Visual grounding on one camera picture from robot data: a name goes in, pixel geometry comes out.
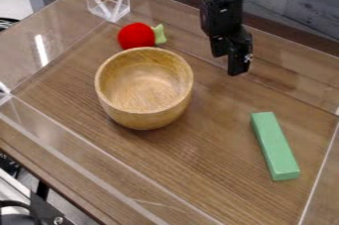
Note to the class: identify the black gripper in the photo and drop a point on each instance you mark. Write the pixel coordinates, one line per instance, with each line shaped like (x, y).
(222, 20)

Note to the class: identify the red plush fruit green leaf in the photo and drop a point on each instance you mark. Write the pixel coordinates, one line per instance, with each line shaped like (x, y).
(139, 35)

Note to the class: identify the wooden bowl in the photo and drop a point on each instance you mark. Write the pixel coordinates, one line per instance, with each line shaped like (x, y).
(145, 86)

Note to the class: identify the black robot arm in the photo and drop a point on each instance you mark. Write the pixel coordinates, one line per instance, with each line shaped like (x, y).
(230, 39)

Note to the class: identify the green rectangular block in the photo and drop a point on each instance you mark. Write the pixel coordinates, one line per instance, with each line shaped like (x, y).
(279, 158)

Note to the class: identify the clear acrylic corner bracket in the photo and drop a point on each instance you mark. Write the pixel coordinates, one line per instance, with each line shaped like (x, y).
(111, 10)

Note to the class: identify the clear acrylic tray wall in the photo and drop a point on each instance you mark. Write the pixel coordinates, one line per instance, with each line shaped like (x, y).
(107, 189)

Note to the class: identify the black metal bracket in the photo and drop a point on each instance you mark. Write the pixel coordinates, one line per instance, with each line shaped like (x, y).
(47, 214)

